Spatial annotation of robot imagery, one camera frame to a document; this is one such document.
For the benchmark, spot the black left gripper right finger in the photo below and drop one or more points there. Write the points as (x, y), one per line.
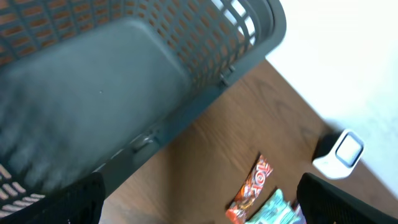
(322, 202)

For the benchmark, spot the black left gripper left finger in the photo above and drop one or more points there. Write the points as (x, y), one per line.
(81, 202)

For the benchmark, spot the teal snack packet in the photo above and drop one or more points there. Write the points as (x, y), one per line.
(275, 211)

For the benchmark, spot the orange brown candy bar wrapper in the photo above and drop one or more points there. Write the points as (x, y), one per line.
(249, 191)

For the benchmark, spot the white barcode scanner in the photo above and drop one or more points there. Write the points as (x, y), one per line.
(337, 154)

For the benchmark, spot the grey plastic mesh basket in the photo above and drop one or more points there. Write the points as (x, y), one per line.
(101, 85)

